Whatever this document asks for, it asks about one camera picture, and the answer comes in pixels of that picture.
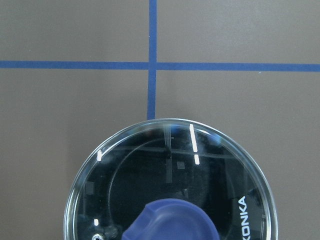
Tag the glass pot lid blue knob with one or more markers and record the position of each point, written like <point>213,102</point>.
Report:
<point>170,179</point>

